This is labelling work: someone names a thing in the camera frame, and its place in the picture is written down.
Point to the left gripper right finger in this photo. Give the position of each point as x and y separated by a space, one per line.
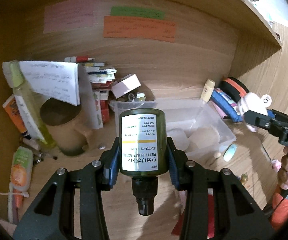
236 214

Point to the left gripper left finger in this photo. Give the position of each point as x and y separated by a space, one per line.
50 215

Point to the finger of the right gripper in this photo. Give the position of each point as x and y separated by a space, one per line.
254 121

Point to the white pink-capped small jar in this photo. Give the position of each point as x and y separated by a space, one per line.
251 102

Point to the light blue small tube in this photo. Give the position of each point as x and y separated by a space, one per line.
230 152

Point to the dark green pump bottle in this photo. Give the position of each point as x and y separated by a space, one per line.
143 153

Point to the right hand pink nails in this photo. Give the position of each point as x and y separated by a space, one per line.
281 168

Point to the blue patchwork fabric pouch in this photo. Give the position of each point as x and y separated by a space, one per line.
226 104

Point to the black orange round case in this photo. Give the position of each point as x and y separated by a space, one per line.
233 88

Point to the cream small lotion bottle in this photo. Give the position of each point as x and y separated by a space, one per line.
207 91

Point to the clear plastic storage bin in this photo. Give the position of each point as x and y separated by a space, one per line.
195 127

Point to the brown ceramic mug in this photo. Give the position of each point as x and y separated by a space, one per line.
67 124

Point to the orange green squeeze tube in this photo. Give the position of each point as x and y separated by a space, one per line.
21 169

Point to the small pink white box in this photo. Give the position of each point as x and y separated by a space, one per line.
126 85

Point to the white handwritten paper sheet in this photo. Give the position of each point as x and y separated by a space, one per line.
58 80

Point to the orange book at left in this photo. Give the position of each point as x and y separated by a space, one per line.
11 108

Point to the yellow-green spray bottle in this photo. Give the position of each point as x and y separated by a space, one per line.
27 107

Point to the red and white marker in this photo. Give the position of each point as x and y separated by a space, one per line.
78 59

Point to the orange sticky note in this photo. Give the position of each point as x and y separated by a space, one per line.
139 27

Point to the pink sticky note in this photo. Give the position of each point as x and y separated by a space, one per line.
67 15

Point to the green sticky note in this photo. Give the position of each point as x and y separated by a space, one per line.
137 12

